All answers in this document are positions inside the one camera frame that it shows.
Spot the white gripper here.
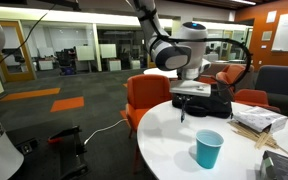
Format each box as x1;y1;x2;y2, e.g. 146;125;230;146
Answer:
169;79;212;110

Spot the dark blue pen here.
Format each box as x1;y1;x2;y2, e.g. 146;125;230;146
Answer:
180;95;186;124

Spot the blue plastic cup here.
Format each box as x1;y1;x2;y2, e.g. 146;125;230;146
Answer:
195;129;225;170

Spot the black laptop bag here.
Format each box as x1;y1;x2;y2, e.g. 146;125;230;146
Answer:
171;92;234;120

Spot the orange armchair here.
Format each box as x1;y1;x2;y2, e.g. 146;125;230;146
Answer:
233;88;282;114
125;73;174;140
215;64;252;101

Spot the small round white table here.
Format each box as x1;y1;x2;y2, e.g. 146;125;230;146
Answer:
143;67;179;80

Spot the large round white table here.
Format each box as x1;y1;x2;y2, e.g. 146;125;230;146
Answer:
136;99;288;180

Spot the pile of wooden sticks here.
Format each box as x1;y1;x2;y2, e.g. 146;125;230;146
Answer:
227;119;288;160

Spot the dark blue sofa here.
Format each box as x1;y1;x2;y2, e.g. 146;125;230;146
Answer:
254;64;288;123

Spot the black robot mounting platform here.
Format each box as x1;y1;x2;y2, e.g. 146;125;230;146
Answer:
7;125;90;180

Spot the orange framed glass door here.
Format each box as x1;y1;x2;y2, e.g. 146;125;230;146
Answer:
0;20;38;83

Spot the black power strip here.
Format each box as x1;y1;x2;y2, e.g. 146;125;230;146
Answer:
16;137;40;156

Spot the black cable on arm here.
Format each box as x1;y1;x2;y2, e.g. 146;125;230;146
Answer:
139;5;254;92

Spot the white floor cable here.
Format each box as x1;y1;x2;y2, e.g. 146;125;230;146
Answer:
83;118;129;147

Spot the grey wall notice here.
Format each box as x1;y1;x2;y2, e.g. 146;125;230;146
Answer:
261;30;274;42

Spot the white wall paper sheet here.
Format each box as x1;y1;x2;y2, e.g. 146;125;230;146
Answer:
265;10;278;24

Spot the black clamp orange handle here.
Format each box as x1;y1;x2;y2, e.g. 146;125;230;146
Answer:
47;125;89;158

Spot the thin black hanging cable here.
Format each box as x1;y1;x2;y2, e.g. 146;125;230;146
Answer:
0;3;57;83

